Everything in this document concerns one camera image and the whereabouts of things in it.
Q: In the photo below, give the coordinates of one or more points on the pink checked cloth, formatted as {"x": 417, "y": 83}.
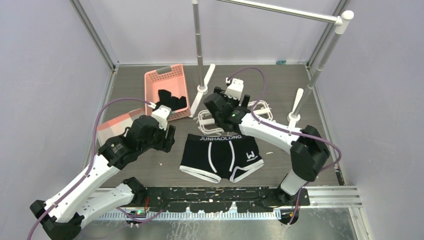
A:
{"x": 117, "y": 125}

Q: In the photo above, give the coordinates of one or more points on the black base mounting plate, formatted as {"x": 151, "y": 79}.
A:
{"x": 247, "y": 199}

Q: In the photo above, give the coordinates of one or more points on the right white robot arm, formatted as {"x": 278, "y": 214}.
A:
{"x": 308, "y": 151}

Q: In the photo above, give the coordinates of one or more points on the black boxer briefs white trim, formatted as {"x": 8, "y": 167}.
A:
{"x": 214, "y": 158}

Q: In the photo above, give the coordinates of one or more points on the aluminium frame post left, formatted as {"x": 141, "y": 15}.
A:
{"x": 86, "y": 12}

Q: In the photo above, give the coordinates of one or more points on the black garment in basket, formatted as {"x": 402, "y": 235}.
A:
{"x": 167, "y": 99}

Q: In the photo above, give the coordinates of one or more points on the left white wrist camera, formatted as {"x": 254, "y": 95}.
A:
{"x": 161, "y": 115}

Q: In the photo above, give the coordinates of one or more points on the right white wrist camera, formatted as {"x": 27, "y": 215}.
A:
{"x": 234, "y": 88}

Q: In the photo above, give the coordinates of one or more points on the small teal clip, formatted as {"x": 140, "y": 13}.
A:
{"x": 281, "y": 62}

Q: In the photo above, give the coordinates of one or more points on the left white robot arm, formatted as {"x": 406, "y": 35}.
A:
{"x": 65, "y": 214}

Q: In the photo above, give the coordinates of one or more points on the aluminium frame post right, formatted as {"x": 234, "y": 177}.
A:
{"x": 339, "y": 8}

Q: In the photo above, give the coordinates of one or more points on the silver clothes rack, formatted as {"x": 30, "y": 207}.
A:
{"x": 339, "y": 25}

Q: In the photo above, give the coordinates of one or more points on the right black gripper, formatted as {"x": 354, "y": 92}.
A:
{"x": 218, "y": 90}

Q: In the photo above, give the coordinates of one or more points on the aluminium frame post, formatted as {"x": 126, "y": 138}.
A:
{"x": 86, "y": 12}
{"x": 339, "y": 8}

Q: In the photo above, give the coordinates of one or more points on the white clip hanger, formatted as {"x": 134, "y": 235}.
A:
{"x": 207, "y": 126}

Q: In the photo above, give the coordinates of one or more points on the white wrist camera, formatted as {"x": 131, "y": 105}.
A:
{"x": 234, "y": 88}
{"x": 161, "y": 115}

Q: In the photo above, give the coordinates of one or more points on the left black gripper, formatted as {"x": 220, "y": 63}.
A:
{"x": 165, "y": 143}

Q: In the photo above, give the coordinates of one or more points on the pink plastic basket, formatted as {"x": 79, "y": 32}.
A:
{"x": 170, "y": 78}

